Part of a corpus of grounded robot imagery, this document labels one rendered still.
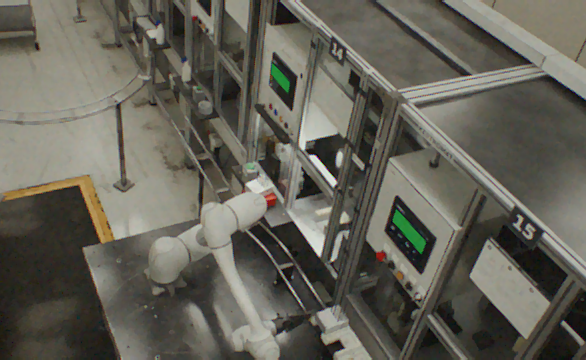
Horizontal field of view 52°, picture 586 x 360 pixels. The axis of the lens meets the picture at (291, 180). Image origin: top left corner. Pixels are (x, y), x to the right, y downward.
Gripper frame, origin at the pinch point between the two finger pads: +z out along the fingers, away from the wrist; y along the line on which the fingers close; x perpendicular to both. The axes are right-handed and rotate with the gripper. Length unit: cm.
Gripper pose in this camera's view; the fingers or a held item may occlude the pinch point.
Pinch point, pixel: (310, 314)
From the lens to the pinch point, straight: 292.8
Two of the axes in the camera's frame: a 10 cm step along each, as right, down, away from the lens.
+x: -4.7, -6.2, 6.3
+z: 8.8, -2.2, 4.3
